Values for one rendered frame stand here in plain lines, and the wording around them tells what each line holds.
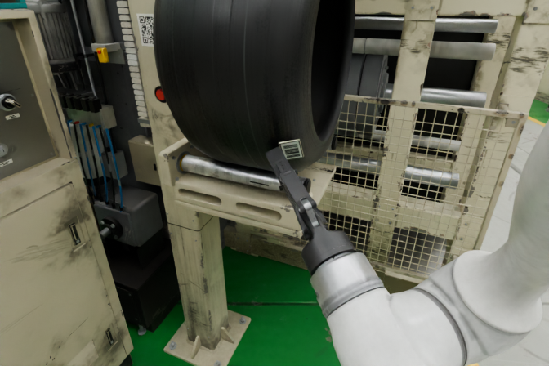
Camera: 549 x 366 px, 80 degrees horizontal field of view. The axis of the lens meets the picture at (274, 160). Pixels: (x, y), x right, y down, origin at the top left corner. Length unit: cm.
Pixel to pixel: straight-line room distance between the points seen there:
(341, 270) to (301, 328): 117
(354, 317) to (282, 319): 120
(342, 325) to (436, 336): 10
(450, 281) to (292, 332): 117
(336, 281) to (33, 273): 82
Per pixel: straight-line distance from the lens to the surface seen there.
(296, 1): 56
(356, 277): 45
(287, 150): 62
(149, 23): 92
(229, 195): 81
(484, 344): 50
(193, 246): 116
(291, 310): 166
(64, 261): 111
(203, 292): 129
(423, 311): 47
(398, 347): 43
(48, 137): 105
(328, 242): 48
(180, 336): 161
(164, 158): 85
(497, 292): 47
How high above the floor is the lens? 129
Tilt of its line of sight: 26 degrees down
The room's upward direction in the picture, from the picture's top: straight up
